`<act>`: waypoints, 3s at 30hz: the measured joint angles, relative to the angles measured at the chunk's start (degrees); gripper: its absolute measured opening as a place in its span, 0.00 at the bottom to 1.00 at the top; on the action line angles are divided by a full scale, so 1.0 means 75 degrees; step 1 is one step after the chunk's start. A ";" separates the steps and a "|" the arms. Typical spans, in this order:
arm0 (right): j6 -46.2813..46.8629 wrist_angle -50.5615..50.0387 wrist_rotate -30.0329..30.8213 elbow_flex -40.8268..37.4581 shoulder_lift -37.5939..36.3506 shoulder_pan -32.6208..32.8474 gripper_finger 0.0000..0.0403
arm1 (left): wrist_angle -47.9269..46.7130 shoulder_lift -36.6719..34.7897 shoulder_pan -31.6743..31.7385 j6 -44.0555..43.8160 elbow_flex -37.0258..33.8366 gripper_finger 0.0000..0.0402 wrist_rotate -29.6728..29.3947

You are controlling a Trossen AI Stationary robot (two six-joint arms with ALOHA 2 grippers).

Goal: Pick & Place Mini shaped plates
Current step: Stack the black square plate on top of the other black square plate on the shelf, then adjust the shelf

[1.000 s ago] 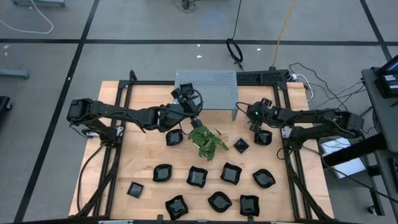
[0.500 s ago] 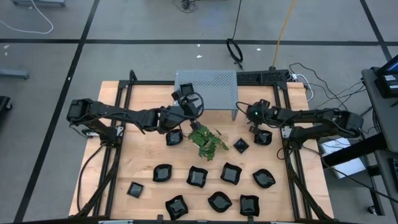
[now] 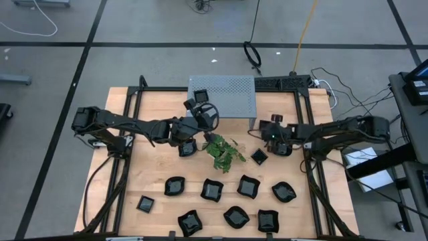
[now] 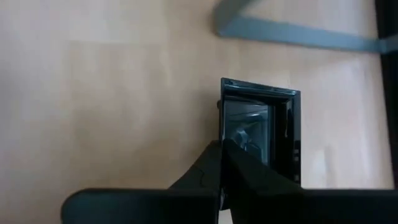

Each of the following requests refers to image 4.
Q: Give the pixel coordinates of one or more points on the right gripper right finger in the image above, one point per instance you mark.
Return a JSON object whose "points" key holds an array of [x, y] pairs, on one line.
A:
{"points": [[280, 205]]}

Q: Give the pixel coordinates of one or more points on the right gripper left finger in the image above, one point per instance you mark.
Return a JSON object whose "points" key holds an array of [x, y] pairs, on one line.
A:
{"points": [[140, 207]]}

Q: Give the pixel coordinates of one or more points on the black rectangular box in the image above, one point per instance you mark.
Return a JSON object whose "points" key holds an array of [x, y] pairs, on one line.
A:
{"points": [[280, 124]]}

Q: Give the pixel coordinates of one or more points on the grey perforated metal shelf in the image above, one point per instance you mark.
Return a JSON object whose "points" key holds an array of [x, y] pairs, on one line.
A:
{"points": [[295, 34]]}

